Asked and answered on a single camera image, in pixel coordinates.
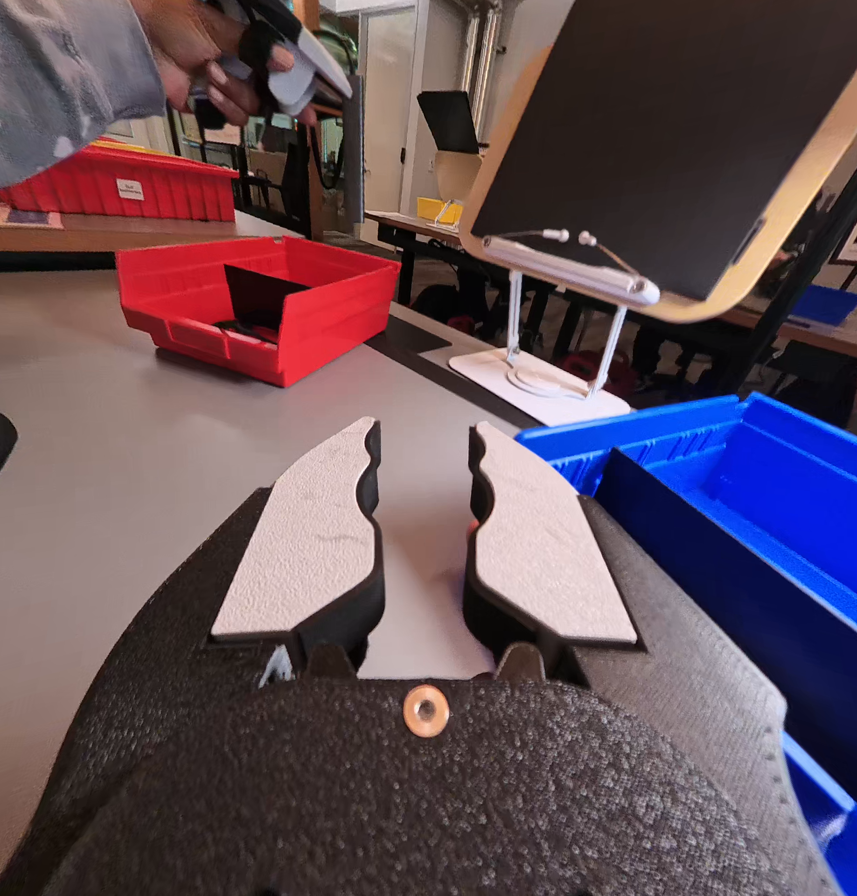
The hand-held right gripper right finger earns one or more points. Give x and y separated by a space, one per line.
547 560

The red bag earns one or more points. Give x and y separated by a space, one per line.
610 371

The metal wall pipes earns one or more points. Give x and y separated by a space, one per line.
470 56

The red plastic bin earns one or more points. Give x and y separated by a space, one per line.
330 329

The black-legged side table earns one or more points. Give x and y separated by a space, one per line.
407 224

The red ribbed storage bin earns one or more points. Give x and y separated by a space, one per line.
64 185

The small blue bin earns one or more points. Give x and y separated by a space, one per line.
824 304

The black bin divider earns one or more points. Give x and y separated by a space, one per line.
260 294

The small wooden board stand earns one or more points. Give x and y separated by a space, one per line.
449 119

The small yellow bin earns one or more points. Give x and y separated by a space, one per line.
432 210

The wooden board with black panel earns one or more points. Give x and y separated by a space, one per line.
645 126

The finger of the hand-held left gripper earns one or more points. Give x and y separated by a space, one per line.
327 66
292 91

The blue plastic bin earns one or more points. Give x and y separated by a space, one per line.
750 560

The wood-edged table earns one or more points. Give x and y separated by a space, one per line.
120 234

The person's left forearm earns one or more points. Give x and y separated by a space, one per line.
50 70

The person's left hand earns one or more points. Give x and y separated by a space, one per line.
190 42

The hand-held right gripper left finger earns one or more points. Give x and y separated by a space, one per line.
302 553

